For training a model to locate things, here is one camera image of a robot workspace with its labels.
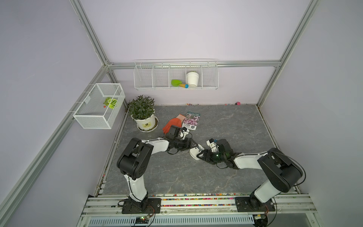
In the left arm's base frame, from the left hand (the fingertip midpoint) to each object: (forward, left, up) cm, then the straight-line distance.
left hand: (195, 147), depth 89 cm
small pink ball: (+43, -43, -7) cm, 61 cm away
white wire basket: (+19, +55, +21) cm, 62 cm away
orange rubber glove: (+26, +12, -6) cm, 29 cm away
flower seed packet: (+25, 0, -5) cm, 25 cm away
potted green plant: (+22, +33, +13) cm, 42 cm away
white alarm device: (-2, +1, -2) cm, 3 cm away
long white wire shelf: (+47, +23, +23) cm, 58 cm away
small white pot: (+36, -1, +27) cm, 44 cm away
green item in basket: (+19, +47, +25) cm, 57 cm away
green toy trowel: (+40, +9, +20) cm, 46 cm away
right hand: (-6, -2, -2) cm, 6 cm away
